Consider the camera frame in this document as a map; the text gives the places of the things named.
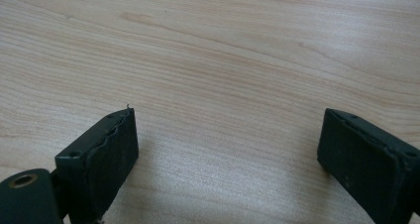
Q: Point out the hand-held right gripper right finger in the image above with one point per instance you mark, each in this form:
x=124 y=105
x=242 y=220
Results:
x=366 y=171

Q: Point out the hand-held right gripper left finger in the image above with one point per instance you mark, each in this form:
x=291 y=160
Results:
x=99 y=164

